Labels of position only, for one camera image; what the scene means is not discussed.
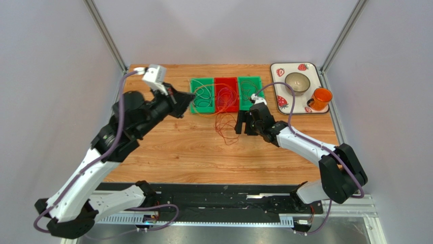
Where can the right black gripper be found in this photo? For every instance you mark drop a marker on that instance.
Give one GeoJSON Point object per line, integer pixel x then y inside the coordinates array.
{"type": "Point", "coordinates": [249, 117]}

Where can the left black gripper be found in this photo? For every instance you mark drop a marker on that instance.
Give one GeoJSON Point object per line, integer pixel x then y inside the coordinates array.
{"type": "Point", "coordinates": [179, 100]}

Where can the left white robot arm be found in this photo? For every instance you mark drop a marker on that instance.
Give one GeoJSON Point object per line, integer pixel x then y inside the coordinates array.
{"type": "Point", "coordinates": [72, 212]}

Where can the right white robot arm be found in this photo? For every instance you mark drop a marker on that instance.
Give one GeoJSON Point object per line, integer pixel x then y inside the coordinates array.
{"type": "Point", "coordinates": [341, 174]}

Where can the left green bin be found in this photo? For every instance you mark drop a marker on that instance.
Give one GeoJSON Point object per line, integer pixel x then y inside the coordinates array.
{"type": "Point", "coordinates": [203, 89]}

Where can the green bin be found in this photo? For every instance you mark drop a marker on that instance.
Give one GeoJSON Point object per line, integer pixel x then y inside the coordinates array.
{"type": "Point", "coordinates": [203, 89]}
{"type": "Point", "coordinates": [247, 85]}

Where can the right green bin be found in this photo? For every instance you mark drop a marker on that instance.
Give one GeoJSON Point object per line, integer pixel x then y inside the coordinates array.
{"type": "Point", "coordinates": [247, 85]}

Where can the strawberry pattern tray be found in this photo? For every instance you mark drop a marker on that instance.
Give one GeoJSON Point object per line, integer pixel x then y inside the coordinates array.
{"type": "Point", "coordinates": [283, 96]}

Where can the red bin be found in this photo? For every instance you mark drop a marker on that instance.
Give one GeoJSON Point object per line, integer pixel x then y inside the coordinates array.
{"type": "Point", "coordinates": [226, 94]}

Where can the grey bowl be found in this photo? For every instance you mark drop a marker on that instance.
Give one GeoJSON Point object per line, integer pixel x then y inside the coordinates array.
{"type": "Point", "coordinates": [299, 83]}

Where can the orange cup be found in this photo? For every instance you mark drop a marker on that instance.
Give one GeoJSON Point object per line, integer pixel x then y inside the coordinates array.
{"type": "Point", "coordinates": [320, 99]}

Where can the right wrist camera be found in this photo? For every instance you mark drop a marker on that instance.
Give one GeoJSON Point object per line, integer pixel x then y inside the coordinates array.
{"type": "Point", "coordinates": [256, 99]}

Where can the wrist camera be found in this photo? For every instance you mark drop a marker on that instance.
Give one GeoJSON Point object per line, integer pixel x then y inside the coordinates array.
{"type": "Point", "coordinates": [256, 99]}
{"type": "Point", "coordinates": [153, 76]}

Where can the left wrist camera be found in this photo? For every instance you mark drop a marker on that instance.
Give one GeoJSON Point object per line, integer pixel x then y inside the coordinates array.
{"type": "Point", "coordinates": [153, 76]}

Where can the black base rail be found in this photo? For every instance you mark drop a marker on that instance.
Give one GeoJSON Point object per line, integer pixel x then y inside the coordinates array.
{"type": "Point", "coordinates": [225, 204]}

